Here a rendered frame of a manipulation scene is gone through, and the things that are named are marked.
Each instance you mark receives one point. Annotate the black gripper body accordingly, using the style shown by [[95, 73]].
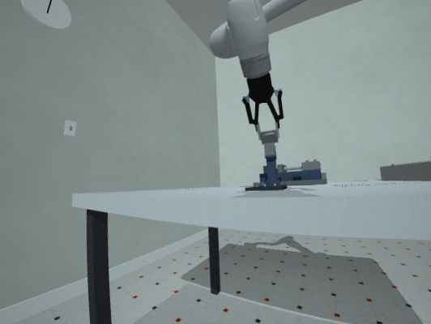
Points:
[[261, 85]]

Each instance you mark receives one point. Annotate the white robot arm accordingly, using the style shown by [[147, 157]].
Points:
[[245, 34]]

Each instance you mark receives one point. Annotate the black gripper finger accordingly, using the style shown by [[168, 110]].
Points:
[[278, 93], [254, 121]]

